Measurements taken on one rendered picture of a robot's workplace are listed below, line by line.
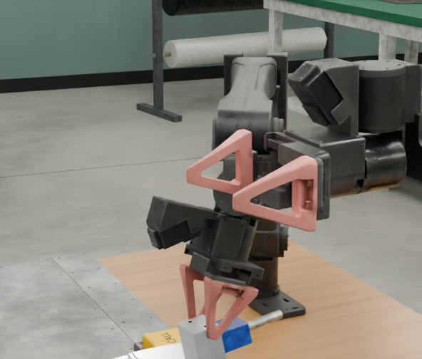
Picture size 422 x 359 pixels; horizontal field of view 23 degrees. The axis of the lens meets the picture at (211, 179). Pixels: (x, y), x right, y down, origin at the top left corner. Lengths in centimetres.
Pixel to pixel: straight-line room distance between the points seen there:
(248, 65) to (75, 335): 51
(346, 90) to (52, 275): 99
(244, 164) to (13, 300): 82
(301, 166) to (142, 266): 101
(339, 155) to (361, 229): 367
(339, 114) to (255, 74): 42
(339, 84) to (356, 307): 81
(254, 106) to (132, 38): 672
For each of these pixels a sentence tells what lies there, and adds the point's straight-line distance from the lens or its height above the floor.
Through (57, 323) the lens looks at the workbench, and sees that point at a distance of 168.
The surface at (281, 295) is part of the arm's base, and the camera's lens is 175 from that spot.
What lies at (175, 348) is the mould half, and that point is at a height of 89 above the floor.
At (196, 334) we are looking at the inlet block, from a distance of 126.
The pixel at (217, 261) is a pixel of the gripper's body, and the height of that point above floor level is 104.
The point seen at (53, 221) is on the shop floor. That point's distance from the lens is 477.
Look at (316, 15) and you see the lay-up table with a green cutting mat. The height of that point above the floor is 81.
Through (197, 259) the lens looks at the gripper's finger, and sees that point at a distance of 127.
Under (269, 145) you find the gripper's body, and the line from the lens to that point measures 103.
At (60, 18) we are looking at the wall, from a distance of 782.
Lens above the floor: 147
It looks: 16 degrees down
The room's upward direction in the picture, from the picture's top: straight up
